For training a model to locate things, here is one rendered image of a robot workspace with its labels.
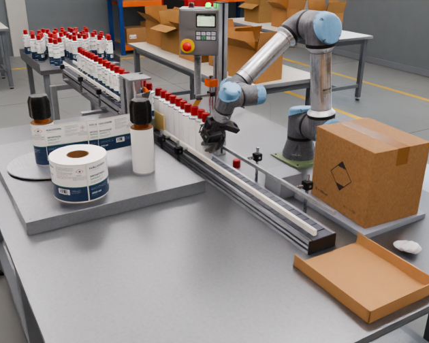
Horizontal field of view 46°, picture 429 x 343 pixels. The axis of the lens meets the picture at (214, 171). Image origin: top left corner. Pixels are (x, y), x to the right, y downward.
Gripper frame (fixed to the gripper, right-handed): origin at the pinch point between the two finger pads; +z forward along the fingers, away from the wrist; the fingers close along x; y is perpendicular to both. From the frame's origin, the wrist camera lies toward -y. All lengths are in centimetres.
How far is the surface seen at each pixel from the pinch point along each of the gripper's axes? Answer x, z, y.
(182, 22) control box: -45, -30, 1
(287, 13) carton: -310, 173, -319
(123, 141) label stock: -22.0, 10.9, 29.2
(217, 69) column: -28.4, -17.8, -11.9
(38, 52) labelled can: -214, 120, 13
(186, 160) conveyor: -6.4, 12.3, 5.8
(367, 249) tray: 71, -29, -12
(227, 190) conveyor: 23.0, -4.1, 6.0
